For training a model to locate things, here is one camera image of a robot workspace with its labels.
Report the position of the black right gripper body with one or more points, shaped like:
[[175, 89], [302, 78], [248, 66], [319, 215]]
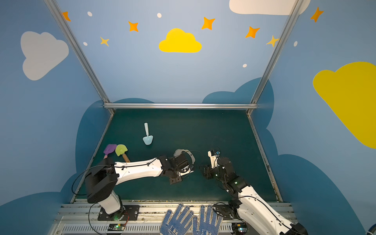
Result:
[[214, 169]]

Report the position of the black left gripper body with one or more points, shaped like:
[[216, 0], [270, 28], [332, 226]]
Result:
[[182, 161]]

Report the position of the grey perforated metal ring plate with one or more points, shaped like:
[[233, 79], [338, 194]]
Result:
[[184, 162]]

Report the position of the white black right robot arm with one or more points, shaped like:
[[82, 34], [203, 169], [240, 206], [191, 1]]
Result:
[[247, 203]]

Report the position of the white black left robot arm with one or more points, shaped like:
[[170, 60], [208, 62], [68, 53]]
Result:
[[101, 180]]

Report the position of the light blue toy shovel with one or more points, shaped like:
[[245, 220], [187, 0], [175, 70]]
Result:
[[148, 138]]

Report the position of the right blue dotted work glove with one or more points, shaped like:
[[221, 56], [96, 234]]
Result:
[[208, 222]]

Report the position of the blue dotted work glove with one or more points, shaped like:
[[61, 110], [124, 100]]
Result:
[[208, 222], [178, 222]]

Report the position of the left blue dotted work glove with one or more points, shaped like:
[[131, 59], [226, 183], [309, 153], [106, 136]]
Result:
[[178, 222]]

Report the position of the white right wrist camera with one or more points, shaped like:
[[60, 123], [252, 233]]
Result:
[[214, 157]]

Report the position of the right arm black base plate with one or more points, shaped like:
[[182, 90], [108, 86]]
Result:
[[225, 210]]

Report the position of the green toy spatula wooden handle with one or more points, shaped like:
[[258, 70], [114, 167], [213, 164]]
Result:
[[121, 150]]

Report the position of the purple toy spatula pink handle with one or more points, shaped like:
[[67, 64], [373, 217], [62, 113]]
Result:
[[110, 148]]

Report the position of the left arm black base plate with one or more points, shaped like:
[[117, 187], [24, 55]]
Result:
[[126, 213]]

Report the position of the aluminium frame back rail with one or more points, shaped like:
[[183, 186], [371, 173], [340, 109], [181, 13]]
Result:
[[178, 106]]

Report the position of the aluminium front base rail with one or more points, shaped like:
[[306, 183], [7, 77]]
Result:
[[82, 219]]

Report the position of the aluminium frame right post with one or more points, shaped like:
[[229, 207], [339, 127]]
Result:
[[286, 31]]

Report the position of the aluminium frame post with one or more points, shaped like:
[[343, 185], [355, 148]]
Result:
[[286, 31], [68, 33]]

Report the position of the aluminium frame left post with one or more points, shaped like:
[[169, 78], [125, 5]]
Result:
[[68, 33]]

